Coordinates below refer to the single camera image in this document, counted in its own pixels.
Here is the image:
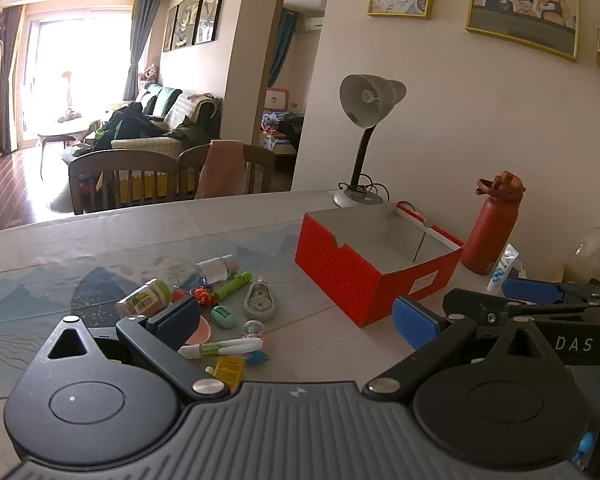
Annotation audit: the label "dark clothes pile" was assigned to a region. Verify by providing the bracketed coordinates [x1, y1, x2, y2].
[94, 102, 167, 152]

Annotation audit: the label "yellow packet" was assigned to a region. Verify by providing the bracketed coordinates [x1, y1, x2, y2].
[205, 356, 246, 393]

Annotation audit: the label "white blue tube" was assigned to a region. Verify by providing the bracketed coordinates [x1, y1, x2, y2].
[486, 243, 522, 293]

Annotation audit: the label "clear drinking glass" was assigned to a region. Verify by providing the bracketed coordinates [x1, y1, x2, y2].
[562, 227, 600, 286]

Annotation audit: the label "beige sofa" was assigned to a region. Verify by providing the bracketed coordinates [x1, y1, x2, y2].
[110, 84, 222, 157]

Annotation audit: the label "wooden dining chair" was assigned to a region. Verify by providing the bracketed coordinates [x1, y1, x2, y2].
[69, 149, 181, 213]
[177, 142, 276, 198]

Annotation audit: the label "clear plastic bottle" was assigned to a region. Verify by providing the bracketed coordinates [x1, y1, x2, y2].
[177, 254, 238, 288]

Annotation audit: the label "grey correction tape dispenser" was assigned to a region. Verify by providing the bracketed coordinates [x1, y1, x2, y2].
[242, 276, 279, 320]

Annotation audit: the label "green toy tube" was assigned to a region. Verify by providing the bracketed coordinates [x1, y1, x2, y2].
[214, 271, 253, 300]

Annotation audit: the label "grey desk lamp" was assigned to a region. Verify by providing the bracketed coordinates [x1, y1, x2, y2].
[332, 74, 407, 208]

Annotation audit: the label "pink round lid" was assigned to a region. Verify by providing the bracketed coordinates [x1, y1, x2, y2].
[172, 286, 212, 346]

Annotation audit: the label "bed with clothes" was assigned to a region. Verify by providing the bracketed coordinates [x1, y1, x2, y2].
[260, 110, 306, 157]

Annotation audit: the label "dark framed wall picture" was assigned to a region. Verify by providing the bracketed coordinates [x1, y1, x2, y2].
[162, 4, 181, 53]
[193, 0, 228, 46]
[172, 0, 204, 50]

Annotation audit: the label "mountain print table mat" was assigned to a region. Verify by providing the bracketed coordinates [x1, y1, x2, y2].
[0, 210, 361, 403]

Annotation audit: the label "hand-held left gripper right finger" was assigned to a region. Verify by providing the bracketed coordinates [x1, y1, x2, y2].
[362, 296, 573, 401]

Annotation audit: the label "green lid jar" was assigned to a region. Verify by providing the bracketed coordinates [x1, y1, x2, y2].
[116, 278, 173, 317]

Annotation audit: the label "coffee table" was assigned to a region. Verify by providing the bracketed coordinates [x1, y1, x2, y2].
[36, 117, 103, 153]

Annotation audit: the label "small orange toy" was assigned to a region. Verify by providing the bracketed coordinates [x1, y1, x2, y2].
[190, 286, 220, 307]

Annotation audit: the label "teal curtain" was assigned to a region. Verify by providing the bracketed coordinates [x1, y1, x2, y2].
[267, 10, 301, 92]

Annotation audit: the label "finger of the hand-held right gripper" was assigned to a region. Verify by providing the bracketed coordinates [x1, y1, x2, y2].
[442, 287, 588, 328]
[501, 276, 600, 307]

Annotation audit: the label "black lamp cable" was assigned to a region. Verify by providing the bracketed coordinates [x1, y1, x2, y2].
[358, 174, 418, 211]

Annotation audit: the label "red water bottle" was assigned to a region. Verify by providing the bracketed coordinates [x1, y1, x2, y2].
[461, 171, 526, 276]

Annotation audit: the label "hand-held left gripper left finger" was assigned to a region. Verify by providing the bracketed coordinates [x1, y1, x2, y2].
[32, 296, 231, 403]

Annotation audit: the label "pink towel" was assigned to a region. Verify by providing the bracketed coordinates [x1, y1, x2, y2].
[196, 140, 245, 200]

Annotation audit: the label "person's right hand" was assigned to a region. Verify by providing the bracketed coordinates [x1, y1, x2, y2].
[572, 431, 595, 464]

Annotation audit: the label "grey blue curtain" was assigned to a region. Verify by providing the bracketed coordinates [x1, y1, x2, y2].
[122, 0, 162, 103]

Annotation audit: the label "gold framed figures picture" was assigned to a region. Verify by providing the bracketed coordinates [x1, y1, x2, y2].
[465, 0, 581, 63]

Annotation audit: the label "dark grey curtain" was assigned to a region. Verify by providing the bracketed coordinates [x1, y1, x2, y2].
[0, 5, 26, 155]

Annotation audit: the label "white cardboard box red edges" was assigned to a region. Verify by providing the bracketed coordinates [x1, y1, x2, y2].
[294, 201, 466, 328]

